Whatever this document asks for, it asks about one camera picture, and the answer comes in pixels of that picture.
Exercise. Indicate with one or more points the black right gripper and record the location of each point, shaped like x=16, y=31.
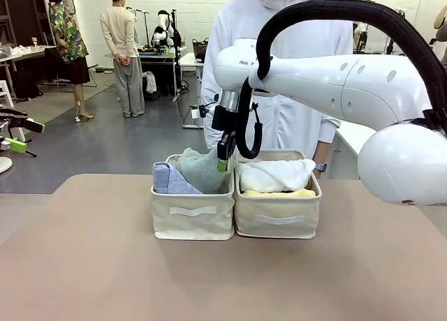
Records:
x=223, y=118

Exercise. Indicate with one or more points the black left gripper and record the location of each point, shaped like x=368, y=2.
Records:
x=8, y=111

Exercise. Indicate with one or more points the mint green towel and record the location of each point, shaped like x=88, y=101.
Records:
x=202, y=171

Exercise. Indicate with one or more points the white towel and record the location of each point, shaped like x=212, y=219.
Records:
x=272, y=176

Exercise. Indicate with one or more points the pale yellow towel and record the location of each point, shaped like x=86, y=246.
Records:
x=265, y=194

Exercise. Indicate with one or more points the blue towel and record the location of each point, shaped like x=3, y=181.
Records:
x=164, y=181

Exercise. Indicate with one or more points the person left forearm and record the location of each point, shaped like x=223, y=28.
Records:
x=326, y=132

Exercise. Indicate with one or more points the person right forearm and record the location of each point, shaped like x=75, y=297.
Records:
x=209, y=125

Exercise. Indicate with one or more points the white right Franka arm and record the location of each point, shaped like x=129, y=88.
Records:
x=349, y=83

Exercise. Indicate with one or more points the white round floor base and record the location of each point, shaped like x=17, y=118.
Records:
x=4, y=164

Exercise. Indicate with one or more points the black bag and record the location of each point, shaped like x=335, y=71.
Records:
x=28, y=85

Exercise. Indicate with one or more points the cream fabric storage bin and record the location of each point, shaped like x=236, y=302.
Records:
x=277, y=216
x=192, y=213

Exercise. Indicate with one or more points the white side table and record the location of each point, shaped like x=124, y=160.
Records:
x=21, y=54

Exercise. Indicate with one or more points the smartwatch with blue band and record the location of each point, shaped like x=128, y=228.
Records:
x=321, y=167

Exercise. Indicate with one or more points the white desk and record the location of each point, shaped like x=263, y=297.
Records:
x=190, y=60

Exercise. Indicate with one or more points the white hanging cloth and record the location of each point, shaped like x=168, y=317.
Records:
x=150, y=82

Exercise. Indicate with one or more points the dark woven basket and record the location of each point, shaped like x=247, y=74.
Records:
x=200, y=50

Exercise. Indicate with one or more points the woman in floral shirt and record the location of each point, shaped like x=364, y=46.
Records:
x=66, y=31

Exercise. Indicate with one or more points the cluttered workbench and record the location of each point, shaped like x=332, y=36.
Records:
x=157, y=64

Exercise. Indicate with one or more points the white table behind person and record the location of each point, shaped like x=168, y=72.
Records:
x=349, y=136

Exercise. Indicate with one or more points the person in beige top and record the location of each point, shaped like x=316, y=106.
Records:
x=120, y=28

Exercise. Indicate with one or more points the black white humanoid robot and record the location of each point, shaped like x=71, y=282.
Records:
x=162, y=24

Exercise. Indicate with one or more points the person torso white coat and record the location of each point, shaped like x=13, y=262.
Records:
x=300, y=28

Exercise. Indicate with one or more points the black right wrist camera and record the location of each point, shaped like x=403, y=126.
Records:
x=206, y=111

